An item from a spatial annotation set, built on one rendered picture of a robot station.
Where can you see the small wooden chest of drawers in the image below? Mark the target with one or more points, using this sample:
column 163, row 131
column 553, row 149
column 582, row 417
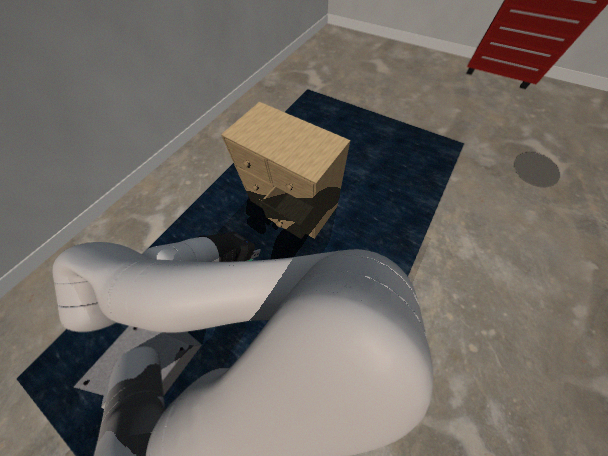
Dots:
column 302, row 148

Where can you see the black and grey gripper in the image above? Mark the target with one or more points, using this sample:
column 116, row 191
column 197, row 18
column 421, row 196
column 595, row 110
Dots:
column 220, row 248

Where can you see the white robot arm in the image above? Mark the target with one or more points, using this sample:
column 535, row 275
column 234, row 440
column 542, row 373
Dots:
column 342, row 367

